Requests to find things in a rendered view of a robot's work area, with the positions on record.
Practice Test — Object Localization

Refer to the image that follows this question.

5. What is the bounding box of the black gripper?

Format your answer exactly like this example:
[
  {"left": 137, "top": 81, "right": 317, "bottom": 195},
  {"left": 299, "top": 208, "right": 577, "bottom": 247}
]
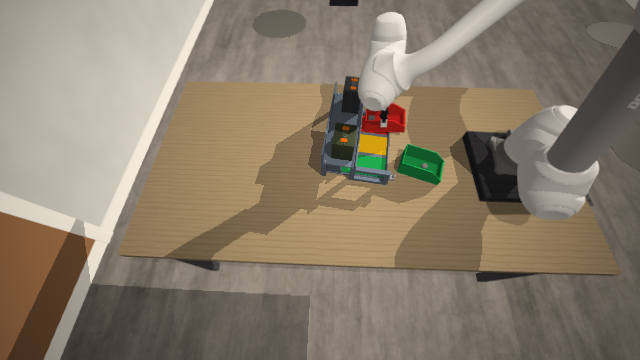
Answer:
[{"left": 379, "top": 107, "right": 389, "bottom": 127}]

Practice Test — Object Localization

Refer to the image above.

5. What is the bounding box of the red bin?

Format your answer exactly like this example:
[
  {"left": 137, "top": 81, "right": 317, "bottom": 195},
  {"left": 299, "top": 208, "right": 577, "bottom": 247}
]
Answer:
[{"left": 365, "top": 104, "right": 405, "bottom": 133}]

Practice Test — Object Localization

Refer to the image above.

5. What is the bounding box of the green bin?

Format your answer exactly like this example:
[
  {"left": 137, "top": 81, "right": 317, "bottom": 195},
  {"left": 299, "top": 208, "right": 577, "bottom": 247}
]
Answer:
[{"left": 397, "top": 144, "right": 445, "bottom": 185}]

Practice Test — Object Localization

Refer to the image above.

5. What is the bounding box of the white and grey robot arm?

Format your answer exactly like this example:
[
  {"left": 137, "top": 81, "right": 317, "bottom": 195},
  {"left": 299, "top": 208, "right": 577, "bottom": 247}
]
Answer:
[{"left": 358, "top": 0, "right": 640, "bottom": 220}]

